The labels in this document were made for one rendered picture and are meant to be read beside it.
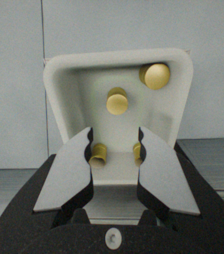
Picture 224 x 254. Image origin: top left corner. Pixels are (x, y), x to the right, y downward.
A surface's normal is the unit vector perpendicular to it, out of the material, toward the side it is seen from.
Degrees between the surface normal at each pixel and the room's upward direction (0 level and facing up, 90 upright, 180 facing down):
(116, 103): 0
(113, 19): 0
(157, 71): 0
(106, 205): 90
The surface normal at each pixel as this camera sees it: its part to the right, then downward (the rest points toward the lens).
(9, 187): -0.06, -0.86
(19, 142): -0.04, 0.51
